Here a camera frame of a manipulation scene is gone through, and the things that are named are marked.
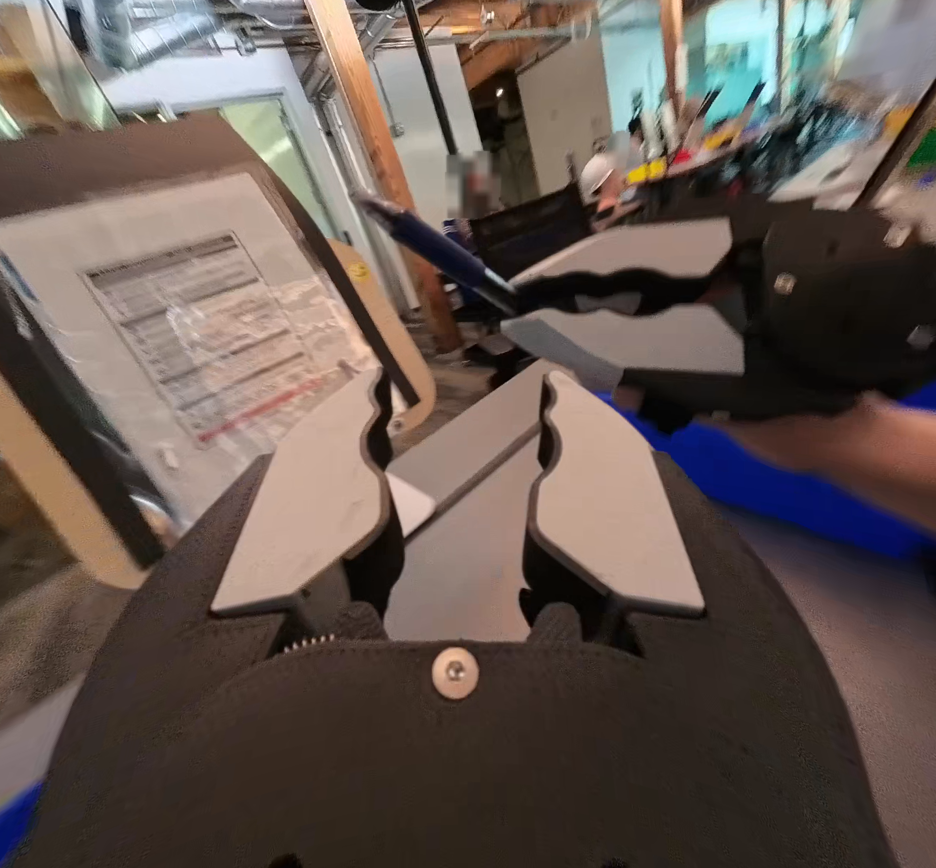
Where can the glass door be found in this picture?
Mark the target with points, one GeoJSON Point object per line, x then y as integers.
{"type": "Point", "coordinates": [270, 151]}

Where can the white stand base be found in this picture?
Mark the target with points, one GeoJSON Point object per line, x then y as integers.
{"type": "Point", "coordinates": [413, 506]}

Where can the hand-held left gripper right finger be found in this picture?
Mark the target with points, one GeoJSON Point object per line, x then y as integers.
{"type": "Point", "coordinates": [614, 509]}

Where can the blue plastic bin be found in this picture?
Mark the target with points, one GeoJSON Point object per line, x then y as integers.
{"type": "Point", "coordinates": [768, 487]}

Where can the wooden post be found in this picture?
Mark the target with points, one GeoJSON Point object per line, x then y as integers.
{"type": "Point", "coordinates": [351, 78]}

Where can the person's right forearm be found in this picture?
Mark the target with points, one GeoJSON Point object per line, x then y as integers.
{"type": "Point", "coordinates": [863, 444]}

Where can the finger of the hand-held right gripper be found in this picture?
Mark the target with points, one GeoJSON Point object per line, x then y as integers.
{"type": "Point", "coordinates": [643, 246]}
{"type": "Point", "coordinates": [658, 345]}

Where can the blue pen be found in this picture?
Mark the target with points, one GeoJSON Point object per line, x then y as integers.
{"type": "Point", "coordinates": [439, 246]}

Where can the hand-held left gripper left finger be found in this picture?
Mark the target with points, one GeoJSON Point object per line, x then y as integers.
{"type": "Point", "coordinates": [307, 509]}

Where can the tan-backed display board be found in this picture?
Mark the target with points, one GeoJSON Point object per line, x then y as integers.
{"type": "Point", "coordinates": [183, 312]}

